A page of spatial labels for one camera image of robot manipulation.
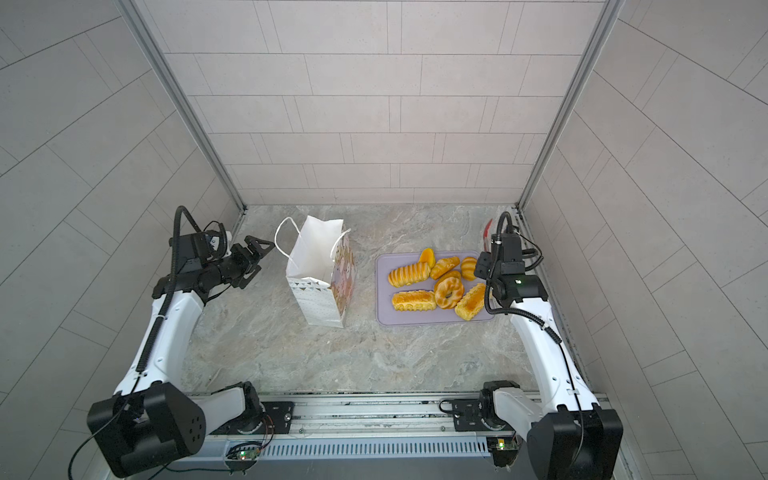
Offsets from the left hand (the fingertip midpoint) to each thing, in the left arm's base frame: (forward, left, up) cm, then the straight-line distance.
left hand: (274, 248), depth 77 cm
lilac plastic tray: (-1, -42, -19) cm, 46 cm away
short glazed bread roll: (-7, -54, -18) cm, 58 cm away
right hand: (0, -56, -3) cm, 57 cm away
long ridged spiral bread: (+2, -36, -16) cm, 40 cm away
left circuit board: (-42, +1, -17) cm, 46 cm away
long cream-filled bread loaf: (-6, -37, -17) cm, 42 cm away
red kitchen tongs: (+6, -57, -2) cm, 58 cm away
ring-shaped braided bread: (-4, -47, -15) cm, 50 cm away
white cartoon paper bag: (+5, -8, -18) cm, 20 cm away
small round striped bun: (+7, -55, -19) cm, 59 cm away
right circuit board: (-41, -57, -21) cm, 74 cm away
